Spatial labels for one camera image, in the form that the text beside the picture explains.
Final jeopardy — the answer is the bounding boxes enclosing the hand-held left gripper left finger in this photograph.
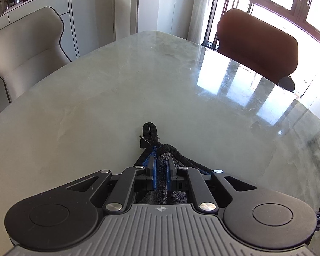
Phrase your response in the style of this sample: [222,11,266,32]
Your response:
[66,157,158,214]

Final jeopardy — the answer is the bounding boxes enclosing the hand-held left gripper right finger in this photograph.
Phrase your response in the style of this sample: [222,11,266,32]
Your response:
[165,157,257,214]

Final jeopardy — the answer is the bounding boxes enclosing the blue and grey towel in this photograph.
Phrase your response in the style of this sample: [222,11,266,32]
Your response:
[135,122,213,204]

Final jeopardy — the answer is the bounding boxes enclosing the brown leather chair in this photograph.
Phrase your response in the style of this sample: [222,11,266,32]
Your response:
[216,9,299,93]

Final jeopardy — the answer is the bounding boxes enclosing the white counter cabinet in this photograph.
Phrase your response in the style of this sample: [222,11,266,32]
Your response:
[159,0,197,42]

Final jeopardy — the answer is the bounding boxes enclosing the black metal railing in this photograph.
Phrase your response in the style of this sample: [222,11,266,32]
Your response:
[201,0,250,52]

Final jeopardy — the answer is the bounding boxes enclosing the beige upholstered chair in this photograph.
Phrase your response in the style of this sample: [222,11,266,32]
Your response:
[0,6,72,119]

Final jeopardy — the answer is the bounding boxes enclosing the brown window frame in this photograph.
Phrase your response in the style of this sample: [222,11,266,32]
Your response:
[249,0,320,52]

